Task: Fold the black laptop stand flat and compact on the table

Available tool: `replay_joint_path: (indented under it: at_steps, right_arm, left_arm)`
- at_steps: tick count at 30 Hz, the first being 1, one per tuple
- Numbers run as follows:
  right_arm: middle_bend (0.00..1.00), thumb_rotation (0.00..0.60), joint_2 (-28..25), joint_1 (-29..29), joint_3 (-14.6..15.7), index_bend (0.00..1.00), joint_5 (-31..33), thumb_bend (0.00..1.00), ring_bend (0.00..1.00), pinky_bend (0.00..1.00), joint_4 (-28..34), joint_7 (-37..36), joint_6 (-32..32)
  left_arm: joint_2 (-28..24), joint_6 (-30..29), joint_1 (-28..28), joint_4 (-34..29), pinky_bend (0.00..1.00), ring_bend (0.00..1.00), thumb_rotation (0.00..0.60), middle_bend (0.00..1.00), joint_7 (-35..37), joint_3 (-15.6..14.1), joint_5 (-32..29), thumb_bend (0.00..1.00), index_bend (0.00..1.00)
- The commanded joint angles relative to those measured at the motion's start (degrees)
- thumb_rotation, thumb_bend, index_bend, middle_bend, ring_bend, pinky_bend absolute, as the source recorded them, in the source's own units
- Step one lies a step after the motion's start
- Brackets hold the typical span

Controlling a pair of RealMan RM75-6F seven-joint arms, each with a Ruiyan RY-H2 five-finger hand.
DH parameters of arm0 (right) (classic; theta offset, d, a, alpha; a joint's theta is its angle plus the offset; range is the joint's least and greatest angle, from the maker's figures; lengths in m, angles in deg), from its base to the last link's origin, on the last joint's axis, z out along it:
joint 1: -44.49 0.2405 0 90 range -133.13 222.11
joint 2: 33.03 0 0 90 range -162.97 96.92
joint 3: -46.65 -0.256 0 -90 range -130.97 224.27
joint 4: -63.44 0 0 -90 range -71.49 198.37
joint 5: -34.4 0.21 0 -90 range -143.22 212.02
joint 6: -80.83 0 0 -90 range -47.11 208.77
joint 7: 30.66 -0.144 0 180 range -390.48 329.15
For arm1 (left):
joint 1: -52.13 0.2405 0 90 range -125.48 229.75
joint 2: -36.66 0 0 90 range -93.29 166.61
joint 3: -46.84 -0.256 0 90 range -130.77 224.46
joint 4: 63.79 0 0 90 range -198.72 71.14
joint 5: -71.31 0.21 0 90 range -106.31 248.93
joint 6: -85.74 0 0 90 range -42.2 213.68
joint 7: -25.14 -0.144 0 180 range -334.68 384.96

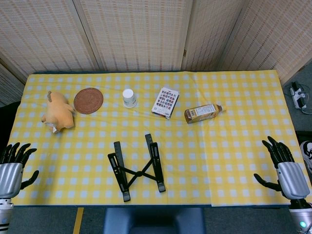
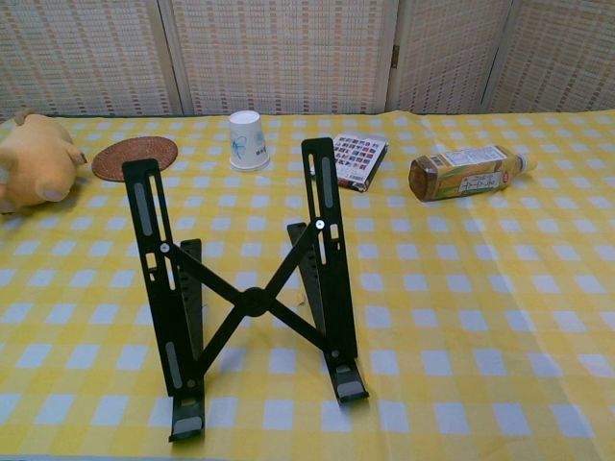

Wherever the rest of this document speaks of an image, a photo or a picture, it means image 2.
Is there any black folding laptop stand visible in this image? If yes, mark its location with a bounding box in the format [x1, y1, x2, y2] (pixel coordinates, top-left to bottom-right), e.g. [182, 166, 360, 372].
[121, 136, 370, 444]

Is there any yellow plush toy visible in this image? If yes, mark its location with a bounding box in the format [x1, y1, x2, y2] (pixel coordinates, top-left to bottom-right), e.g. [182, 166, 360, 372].
[0, 109, 88, 215]

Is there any brown woven round coaster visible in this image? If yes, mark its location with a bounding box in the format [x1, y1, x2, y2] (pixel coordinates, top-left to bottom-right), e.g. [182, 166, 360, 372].
[90, 135, 180, 182]

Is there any white paper cup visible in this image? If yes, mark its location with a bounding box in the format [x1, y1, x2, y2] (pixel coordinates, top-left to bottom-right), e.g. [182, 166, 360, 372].
[227, 110, 271, 173]

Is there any colourful printed card box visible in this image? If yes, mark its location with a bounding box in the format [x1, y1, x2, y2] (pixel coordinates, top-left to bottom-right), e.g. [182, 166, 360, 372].
[309, 134, 389, 193]

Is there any woven folding screen panel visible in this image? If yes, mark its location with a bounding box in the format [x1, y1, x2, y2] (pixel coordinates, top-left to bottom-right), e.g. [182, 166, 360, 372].
[0, 0, 186, 119]
[386, 0, 515, 115]
[160, 0, 400, 116]
[482, 0, 615, 115]

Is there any amber tea bottle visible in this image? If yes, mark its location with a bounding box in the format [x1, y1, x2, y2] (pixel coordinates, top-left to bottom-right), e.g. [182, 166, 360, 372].
[408, 144, 539, 203]

